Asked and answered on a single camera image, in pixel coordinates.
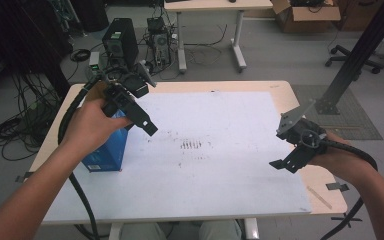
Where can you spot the black curtain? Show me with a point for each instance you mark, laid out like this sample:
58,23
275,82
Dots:
20,40

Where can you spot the black computer tower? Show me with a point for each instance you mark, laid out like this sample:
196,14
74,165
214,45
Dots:
121,36

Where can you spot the brown cardboard box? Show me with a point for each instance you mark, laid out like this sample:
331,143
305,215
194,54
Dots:
353,16

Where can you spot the thin wooden stick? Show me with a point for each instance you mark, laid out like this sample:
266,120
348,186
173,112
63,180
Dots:
319,197

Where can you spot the open grey computer case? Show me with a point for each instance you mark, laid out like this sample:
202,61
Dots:
160,43

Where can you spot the white desk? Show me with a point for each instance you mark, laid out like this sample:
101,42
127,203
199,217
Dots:
213,5

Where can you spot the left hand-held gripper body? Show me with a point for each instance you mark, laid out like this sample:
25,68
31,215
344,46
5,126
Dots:
135,85

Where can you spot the dark bulky object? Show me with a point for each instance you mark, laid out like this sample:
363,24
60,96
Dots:
90,13

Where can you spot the white table leg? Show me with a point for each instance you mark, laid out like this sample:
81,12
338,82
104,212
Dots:
251,230
115,231

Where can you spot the person's left hand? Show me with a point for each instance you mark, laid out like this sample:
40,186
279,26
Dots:
90,130

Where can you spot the small white power unit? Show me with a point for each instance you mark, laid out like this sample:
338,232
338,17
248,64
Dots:
94,58

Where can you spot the black tape strip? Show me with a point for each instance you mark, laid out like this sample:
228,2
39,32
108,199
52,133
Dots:
337,186
24,177
345,219

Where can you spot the person's right hand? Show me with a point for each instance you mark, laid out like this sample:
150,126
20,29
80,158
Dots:
338,161

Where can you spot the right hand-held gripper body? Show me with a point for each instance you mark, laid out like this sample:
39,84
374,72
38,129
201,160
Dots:
300,133

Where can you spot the black metal post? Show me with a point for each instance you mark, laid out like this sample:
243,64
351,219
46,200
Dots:
363,46

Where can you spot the person's right leg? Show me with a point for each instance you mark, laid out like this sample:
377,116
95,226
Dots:
218,231

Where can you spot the black office chair base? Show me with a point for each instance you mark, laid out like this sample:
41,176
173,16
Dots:
350,56

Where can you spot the white table mat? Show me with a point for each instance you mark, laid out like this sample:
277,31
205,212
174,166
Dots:
196,186

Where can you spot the blue cardboard box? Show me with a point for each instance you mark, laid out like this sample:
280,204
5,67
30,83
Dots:
108,150

